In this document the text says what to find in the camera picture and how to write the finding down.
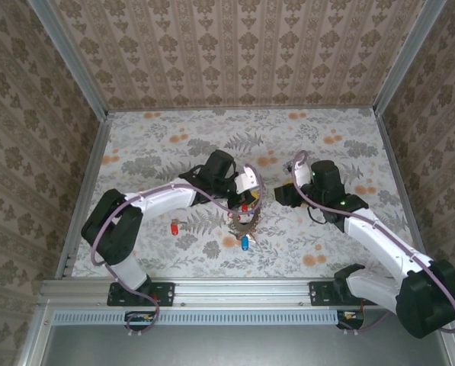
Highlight grey round keyring plate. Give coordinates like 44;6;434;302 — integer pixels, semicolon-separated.
226;204;263;245

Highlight black wiring connector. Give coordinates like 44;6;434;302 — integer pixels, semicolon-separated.
124;310;162;331
335;310;366;329

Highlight grey metal sheet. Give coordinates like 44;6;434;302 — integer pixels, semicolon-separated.
17;308;455;366

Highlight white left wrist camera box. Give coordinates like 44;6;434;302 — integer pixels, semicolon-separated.
232;163;261;194

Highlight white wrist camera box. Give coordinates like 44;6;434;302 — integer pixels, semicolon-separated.
232;163;261;194
287;159;312;188

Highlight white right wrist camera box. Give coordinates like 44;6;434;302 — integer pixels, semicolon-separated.
287;159;312;188

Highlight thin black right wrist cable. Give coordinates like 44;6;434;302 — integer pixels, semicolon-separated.
306;205;329;226

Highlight aluminium table end rail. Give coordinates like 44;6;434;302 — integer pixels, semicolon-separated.
107;107;376;114

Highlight aluminium table side rail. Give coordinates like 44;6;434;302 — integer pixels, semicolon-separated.
373;110;434;278
57;114;113;283

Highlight grey slotted cable duct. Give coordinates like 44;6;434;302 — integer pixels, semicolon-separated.
53;308;352;326

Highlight aluminium frame post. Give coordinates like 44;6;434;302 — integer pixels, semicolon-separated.
372;0;448;116
27;0;111;120

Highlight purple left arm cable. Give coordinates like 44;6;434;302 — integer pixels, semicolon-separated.
91;163;266;339

